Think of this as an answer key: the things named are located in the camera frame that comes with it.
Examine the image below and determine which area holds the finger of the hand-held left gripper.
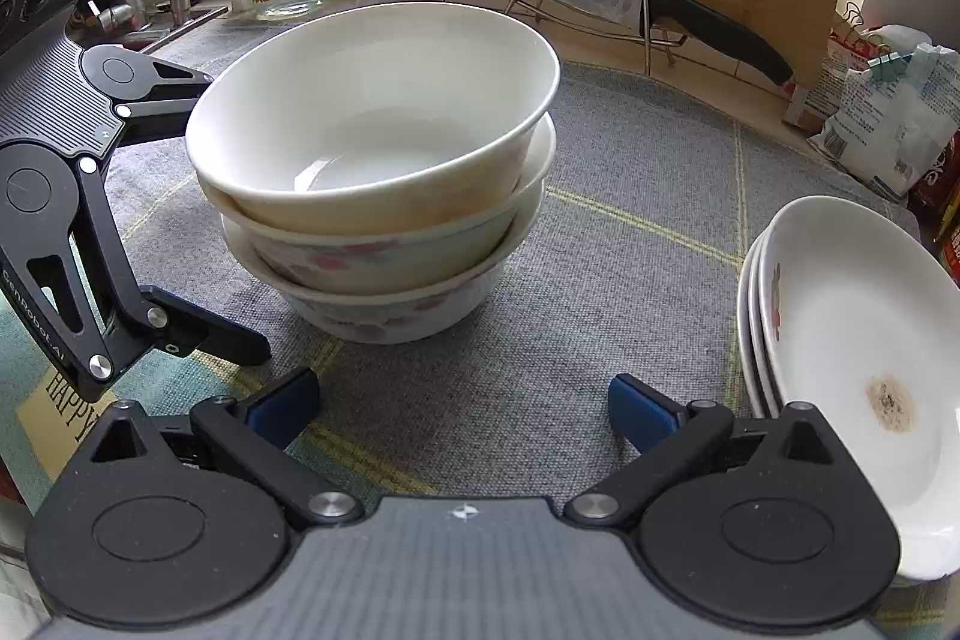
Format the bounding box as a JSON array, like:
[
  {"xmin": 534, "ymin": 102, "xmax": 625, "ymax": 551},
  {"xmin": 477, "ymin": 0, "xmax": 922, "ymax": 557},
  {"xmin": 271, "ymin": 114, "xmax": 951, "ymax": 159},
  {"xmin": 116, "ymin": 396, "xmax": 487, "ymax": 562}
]
[
  {"xmin": 111, "ymin": 55, "xmax": 215, "ymax": 146},
  {"xmin": 0, "ymin": 158, "xmax": 272, "ymax": 402}
]

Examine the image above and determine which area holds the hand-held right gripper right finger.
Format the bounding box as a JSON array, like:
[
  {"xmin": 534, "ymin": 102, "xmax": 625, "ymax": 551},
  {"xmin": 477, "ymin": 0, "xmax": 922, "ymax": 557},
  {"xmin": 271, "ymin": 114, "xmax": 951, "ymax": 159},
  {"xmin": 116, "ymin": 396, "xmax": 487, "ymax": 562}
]
[{"xmin": 564, "ymin": 374, "xmax": 856, "ymax": 525}]

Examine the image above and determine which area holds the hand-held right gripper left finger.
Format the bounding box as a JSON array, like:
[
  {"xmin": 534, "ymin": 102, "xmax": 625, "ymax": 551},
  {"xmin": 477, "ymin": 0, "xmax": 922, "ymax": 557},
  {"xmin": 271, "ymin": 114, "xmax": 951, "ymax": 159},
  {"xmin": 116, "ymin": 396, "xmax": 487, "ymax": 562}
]
[{"xmin": 94, "ymin": 366, "xmax": 362, "ymax": 530}]

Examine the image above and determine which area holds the white pink floral bowl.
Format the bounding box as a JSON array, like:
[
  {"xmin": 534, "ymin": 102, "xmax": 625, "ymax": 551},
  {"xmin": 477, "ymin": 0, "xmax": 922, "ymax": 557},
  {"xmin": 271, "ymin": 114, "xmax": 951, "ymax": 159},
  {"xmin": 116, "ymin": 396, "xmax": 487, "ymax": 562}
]
[
  {"xmin": 196, "ymin": 111, "xmax": 557, "ymax": 296},
  {"xmin": 221, "ymin": 190, "xmax": 542, "ymax": 345}
]

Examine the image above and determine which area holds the stained white fruit print plate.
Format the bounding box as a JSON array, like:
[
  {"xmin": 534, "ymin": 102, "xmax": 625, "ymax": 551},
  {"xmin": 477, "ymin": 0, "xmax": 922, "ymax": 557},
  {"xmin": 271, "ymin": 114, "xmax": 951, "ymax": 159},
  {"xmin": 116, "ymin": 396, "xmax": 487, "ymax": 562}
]
[{"xmin": 757, "ymin": 195, "xmax": 960, "ymax": 581}]

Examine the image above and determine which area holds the plain white bowl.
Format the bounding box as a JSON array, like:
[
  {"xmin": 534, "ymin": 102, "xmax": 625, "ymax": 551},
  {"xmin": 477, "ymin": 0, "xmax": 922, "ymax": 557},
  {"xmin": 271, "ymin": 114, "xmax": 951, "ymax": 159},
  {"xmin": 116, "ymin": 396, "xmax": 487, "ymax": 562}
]
[{"xmin": 185, "ymin": 1, "xmax": 562, "ymax": 236}]

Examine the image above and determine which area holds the grey checked cloth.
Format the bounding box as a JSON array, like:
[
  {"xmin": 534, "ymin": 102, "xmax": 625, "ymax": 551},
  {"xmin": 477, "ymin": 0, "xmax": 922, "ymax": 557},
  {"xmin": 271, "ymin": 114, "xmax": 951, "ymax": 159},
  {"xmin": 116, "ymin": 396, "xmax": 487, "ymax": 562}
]
[{"xmin": 97, "ymin": 14, "xmax": 920, "ymax": 513}]

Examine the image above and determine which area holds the white flour bag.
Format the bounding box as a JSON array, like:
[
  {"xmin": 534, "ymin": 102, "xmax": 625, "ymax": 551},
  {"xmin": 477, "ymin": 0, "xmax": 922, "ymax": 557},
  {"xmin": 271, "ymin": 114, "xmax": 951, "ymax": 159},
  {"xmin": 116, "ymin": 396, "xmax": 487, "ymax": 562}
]
[{"xmin": 806, "ymin": 25, "xmax": 960, "ymax": 202}]

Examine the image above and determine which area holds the red and white packet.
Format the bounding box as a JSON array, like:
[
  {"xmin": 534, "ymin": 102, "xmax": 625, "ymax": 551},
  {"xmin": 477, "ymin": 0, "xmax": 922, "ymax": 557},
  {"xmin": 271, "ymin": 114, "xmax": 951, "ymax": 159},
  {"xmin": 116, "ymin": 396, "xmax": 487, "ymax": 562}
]
[{"xmin": 784, "ymin": 29, "xmax": 863, "ymax": 131}]

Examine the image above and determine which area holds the green binder clip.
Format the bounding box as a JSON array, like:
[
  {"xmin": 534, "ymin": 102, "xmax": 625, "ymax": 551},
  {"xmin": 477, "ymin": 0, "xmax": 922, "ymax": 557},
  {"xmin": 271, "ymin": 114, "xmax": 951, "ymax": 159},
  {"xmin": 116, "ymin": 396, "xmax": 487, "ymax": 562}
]
[{"xmin": 866, "ymin": 47, "xmax": 920, "ymax": 82}]

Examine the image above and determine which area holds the gold binder clip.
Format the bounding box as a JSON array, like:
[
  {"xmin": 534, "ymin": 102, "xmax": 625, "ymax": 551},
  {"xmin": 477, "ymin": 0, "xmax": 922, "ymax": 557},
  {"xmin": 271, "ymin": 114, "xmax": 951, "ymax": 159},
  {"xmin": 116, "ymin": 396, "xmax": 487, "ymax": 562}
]
[{"xmin": 834, "ymin": 1, "xmax": 875, "ymax": 49}]

